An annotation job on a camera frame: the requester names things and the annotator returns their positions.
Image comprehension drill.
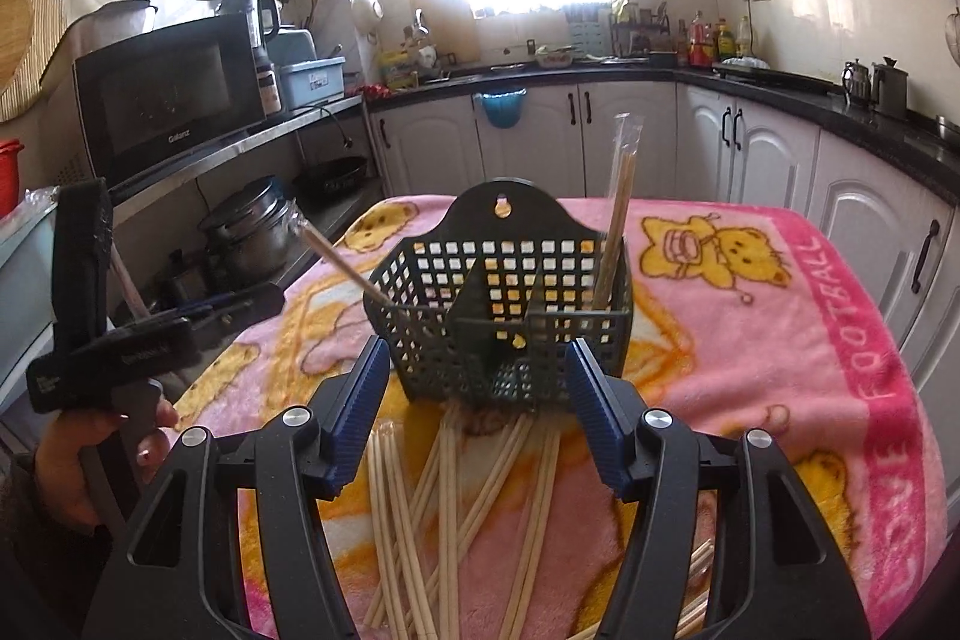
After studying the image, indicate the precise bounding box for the pink cartoon bear blanket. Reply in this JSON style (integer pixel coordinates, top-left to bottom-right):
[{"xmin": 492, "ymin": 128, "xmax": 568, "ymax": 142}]
[{"xmin": 176, "ymin": 195, "xmax": 947, "ymax": 638}]

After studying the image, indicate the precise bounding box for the dark metal kettle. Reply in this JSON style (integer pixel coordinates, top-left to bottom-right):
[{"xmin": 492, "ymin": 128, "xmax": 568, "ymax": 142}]
[{"xmin": 872, "ymin": 57, "xmax": 908, "ymax": 120}]

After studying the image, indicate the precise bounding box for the light blue plastic box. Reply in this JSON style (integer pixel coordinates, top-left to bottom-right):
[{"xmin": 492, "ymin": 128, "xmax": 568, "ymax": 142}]
[{"xmin": 277, "ymin": 57, "xmax": 345, "ymax": 112}]

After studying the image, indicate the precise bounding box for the steel teapot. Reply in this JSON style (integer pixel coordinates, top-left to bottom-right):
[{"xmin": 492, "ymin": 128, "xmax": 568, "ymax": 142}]
[{"xmin": 841, "ymin": 58, "xmax": 872, "ymax": 107}]

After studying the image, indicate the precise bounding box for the dark green utensil basket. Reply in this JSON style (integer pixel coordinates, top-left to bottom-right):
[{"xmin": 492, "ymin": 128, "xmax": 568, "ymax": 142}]
[{"xmin": 363, "ymin": 179, "xmax": 633, "ymax": 409}]

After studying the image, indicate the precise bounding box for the person's left hand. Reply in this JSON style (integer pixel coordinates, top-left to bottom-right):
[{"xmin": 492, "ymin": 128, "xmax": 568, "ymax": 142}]
[{"xmin": 32, "ymin": 395, "xmax": 181, "ymax": 533}]

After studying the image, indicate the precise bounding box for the chopsticks pair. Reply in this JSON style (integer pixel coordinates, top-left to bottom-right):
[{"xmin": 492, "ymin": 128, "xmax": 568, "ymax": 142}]
[
  {"xmin": 438, "ymin": 404, "xmax": 459, "ymax": 640},
  {"xmin": 363, "ymin": 414, "xmax": 534, "ymax": 638},
  {"xmin": 368, "ymin": 424, "xmax": 438, "ymax": 638},
  {"xmin": 592, "ymin": 112, "xmax": 644, "ymax": 310},
  {"xmin": 498, "ymin": 416, "xmax": 562, "ymax": 640},
  {"xmin": 288, "ymin": 208, "xmax": 392, "ymax": 307}
]

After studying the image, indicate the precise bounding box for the black microwave oven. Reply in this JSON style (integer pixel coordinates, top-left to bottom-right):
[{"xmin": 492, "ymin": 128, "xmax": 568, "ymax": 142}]
[{"xmin": 73, "ymin": 13, "xmax": 265, "ymax": 187}]

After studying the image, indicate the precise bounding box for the black wok on shelf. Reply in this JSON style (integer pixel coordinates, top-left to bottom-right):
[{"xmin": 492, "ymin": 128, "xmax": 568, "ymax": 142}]
[{"xmin": 293, "ymin": 156, "xmax": 368, "ymax": 206}]

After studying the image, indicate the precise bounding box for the steel pot on shelf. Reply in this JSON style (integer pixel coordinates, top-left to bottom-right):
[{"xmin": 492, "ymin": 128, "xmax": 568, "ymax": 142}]
[{"xmin": 199, "ymin": 175, "xmax": 295, "ymax": 286}]

